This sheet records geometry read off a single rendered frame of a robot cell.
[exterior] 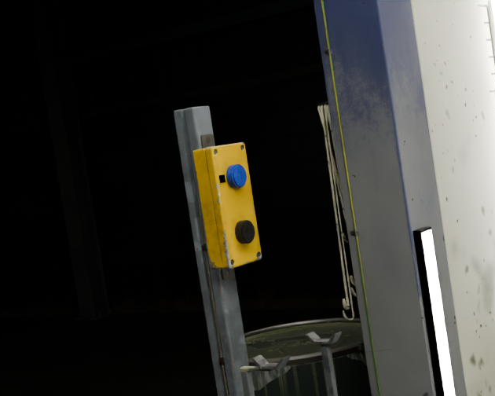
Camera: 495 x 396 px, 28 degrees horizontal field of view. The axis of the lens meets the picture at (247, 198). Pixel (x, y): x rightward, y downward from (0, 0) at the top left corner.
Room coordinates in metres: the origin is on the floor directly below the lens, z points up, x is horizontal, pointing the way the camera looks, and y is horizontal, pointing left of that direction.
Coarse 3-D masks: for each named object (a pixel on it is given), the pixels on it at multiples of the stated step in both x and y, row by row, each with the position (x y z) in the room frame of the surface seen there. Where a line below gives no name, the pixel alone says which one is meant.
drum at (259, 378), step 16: (320, 320) 3.52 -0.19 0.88; (336, 320) 3.49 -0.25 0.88; (352, 320) 3.44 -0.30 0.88; (320, 352) 2.98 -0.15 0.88; (336, 352) 2.99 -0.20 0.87; (352, 352) 3.02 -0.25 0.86; (288, 368) 2.99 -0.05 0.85; (304, 368) 2.98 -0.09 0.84; (320, 368) 2.99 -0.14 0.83; (336, 368) 3.00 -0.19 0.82; (352, 368) 3.02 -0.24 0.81; (256, 384) 3.03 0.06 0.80; (272, 384) 3.01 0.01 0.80; (288, 384) 2.99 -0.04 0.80; (304, 384) 2.98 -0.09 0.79; (320, 384) 2.98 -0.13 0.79; (336, 384) 2.99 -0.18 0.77; (352, 384) 3.02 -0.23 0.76; (368, 384) 3.06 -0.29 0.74
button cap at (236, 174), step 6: (228, 168) 2.08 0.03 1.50; (234, 168) 2.08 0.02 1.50; (240, 168) 2.09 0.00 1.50; (228, 174) 2.08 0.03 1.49; (234, 174) 2.07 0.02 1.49; (240, 174) 2.09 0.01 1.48; (246, 174) 2.10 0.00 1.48; (228, 180) 2.08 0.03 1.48; (234, 180) 2.07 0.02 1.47; (240, 180) 2.09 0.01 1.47; (234, 186) 2.08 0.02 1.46; (240, 186) 2.09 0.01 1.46
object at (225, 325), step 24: (192, 120) 2.11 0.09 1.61; (192, 144) 2.12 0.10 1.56; (192, 168) 2.14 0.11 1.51; (192, 192) 2.13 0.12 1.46; (192, 216) 2.14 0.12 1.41; (216, 288) 2.12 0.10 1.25; (216, 312) 2.13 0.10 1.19; (240, 312) 2.16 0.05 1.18; (216, 336) 2.14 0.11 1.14; (240, 336) 2.14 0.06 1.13; (216, 360) 2.14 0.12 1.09; (240, 360) 2.13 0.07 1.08; (216, 384) 2.14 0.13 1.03; (240, 384) 2.12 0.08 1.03
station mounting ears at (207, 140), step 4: (200, 136) 2.12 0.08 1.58; (204, 136) 2.12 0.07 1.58; (208, 136) 2.13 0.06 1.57; (212, 136) 2.14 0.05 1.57; (204, 140) 2.12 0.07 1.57; (208, 140) 2.13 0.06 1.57; (212, 140) 2.14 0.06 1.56; (204, 144) 2.12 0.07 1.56; (208, 144) 2.13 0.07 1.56; (212, 144) 2.14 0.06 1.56; (224, 272) 2.12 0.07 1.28; (228, 272) 2.13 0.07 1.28; (232, 272) 2.14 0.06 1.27; (224, 276) 2.12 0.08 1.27; (228, 276) 2.13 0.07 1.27; (232, 276) 2.14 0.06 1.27
